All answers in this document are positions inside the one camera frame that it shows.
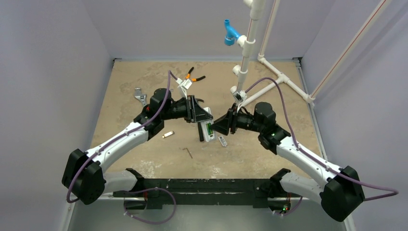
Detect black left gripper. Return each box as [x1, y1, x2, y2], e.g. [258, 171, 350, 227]
[161, 95, 213, 124]

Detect white remote battery cover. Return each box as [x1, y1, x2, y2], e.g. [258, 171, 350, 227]
[218, 136, 228, 147]

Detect green battery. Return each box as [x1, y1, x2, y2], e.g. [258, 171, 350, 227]
[207, 123, 213, 135]

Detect white air conditioner remote control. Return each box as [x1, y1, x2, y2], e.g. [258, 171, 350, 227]
[201, 119, 217, 142]

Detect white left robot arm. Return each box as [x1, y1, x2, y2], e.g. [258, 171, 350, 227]
[62, 88, 213, 205]

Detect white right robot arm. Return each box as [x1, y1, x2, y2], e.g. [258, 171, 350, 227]
[210, 102, 365, 222]

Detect silver white battery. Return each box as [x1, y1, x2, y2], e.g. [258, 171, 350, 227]
[162, 131, 175, 139]

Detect orange black pliers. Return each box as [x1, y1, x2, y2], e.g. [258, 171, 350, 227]
[185, 67, 206, 82]

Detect blue pipe fitting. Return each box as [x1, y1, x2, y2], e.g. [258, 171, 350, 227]
[224, 19, 242, 46]

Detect claw hammer black handle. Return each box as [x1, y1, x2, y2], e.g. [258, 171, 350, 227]
[196, 98, 204, 142]

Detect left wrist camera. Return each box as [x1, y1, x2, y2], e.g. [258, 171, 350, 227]
[176, 78, 192, 99]

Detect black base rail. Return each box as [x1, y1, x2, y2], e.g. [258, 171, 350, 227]
[113, 168, 291, 209]

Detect white pvc pipe frame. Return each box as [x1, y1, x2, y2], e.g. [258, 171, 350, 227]
[230, 0, 393, 107]

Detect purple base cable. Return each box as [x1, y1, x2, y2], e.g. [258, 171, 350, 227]
[123, 187, 178, 225]

